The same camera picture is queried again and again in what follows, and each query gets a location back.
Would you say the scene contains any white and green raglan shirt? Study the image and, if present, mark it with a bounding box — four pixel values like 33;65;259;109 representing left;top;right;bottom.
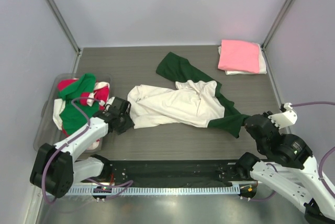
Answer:
127;52;249;138

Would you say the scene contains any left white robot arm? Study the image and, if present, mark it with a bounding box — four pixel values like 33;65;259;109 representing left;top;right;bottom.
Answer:
30;97;135;204

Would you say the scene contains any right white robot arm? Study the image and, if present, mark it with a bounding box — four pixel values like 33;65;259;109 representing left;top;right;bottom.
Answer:
236;109;334;223

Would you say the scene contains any red green white shirt pile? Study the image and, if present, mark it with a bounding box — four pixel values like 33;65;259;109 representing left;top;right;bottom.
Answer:
53;73;110;137

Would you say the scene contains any clear plastic bin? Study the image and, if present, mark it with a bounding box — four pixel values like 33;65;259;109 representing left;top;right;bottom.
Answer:
33;73;114;154

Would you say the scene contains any folded pink shirt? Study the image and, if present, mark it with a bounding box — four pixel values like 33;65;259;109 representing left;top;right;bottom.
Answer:
217;39;261;74

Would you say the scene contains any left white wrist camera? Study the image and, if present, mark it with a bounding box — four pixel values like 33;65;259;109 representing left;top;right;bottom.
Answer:
99;97;115;110

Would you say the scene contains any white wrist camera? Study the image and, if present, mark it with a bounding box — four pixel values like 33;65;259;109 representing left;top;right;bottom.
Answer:
267;103;298;129
99;97;115;110

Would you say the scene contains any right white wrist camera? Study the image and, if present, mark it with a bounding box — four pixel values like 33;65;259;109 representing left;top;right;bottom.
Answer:
267;103;298;129

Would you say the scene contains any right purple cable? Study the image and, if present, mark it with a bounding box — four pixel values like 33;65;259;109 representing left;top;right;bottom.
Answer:
239;100;335;203

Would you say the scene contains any purple cable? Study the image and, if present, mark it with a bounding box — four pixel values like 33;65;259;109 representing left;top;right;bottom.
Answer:
239;100;335;203
41;97;134;205

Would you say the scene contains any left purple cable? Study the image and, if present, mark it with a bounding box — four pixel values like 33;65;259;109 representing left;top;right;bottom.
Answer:
41;97;134;205

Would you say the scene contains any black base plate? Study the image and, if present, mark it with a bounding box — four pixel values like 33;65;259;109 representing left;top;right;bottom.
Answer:
78;159;260;186

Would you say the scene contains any white slotted cable duct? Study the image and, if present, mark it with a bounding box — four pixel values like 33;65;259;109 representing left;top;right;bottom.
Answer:
66;184;240;196

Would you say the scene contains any left aluminium frame post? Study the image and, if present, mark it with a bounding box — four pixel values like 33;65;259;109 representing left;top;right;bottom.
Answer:
31;0;82;55

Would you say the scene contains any aluminium frame post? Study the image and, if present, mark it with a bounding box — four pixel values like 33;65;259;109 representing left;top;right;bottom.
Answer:
261;0;311;51
31;0;82;55

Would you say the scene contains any right aluminium frame post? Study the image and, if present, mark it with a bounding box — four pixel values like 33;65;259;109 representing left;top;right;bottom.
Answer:
261;0;311;51

